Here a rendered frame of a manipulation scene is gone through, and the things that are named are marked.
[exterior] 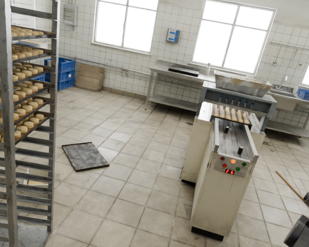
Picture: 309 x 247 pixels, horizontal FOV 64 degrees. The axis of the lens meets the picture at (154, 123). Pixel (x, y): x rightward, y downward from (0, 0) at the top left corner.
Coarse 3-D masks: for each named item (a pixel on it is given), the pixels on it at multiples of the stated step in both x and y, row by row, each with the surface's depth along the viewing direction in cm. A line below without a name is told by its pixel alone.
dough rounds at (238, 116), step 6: (216, 108) 274; (222, 108) 278; (228, 108) 283; (216, 114) 253; (222, 114) 256; (228, 114) 260; (234, 114) 265; (240, 114) 269; (246, 114) 281; (234, 120) 247; (240, 120) 248; (246, 120) 252
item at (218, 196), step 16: (224, 128) 241; (208, 144) 234; (224, 144) 205; (240, 144) 211; (208, 160) 195; (208, 176) 197; (224, 176) 194; (208, 192) 202; (224, 192) 198; (240, 192) 195; (192, 208) 233; (208, 208) 207; (224, 208) 203; (192, 224) 216; (208, 224) 212; (224, 224) 208
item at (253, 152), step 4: (244, 124) 244; (244, 128) 240; (248, 128) 235; (244, 132) 236; (248, 132) 225; (248, 136) 215; (248, 140) 212; (252, 140) 208; (248, 144) 208; (252, 144) 200; (248, 148) 204; (252, 148) 191; (252, 152) 189; (256, 152) 185; (252, 156) 186; (256, 156) 179; (252, 160) 183; (256, 160) 181
